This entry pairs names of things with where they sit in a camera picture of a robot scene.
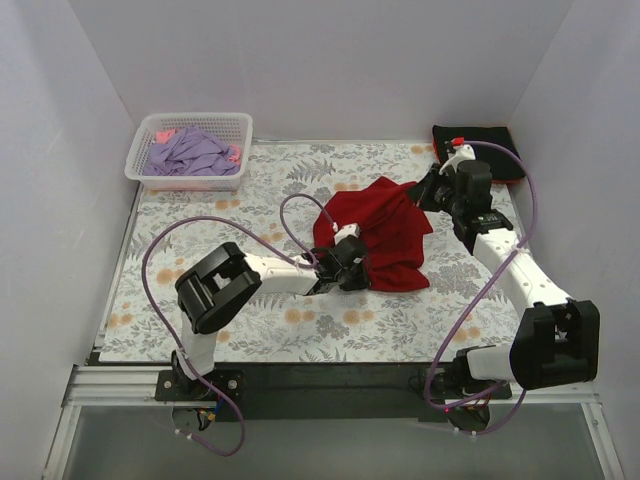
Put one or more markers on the pink t shirt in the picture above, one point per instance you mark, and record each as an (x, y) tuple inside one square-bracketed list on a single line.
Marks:
[(163, 137)]

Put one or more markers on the white plastic laundry basket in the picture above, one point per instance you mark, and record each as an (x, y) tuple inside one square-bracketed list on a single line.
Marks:
[(232, 128)]

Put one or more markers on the aluminium frame rail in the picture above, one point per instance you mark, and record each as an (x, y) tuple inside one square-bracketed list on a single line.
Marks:
[(136, 386)]

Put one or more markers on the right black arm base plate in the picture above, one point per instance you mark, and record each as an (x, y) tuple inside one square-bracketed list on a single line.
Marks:
[(465, 400)]

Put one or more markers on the red t shirt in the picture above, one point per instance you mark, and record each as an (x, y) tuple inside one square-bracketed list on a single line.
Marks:
[(392, 228)]

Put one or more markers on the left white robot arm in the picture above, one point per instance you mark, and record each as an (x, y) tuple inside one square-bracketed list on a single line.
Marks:
[(213, 292)]

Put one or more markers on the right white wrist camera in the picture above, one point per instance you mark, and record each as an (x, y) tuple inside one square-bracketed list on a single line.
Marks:
[(458, 150)]

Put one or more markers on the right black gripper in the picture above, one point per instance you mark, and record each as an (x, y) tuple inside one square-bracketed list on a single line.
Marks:
[(426, 189)]

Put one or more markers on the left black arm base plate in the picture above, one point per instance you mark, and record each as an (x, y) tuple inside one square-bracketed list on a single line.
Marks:
[(171, 387)]

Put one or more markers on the purple t shirt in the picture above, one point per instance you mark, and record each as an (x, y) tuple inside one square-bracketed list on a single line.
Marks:
[(193, 151)]

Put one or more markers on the floral patterned table mat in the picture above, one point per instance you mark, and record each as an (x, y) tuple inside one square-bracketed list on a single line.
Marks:
[(274, 209)]

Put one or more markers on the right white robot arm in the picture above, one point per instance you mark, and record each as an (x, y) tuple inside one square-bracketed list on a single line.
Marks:
[(557, 340)]

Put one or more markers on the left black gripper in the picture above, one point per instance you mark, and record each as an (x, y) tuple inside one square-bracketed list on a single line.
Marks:
[(358, 273)]

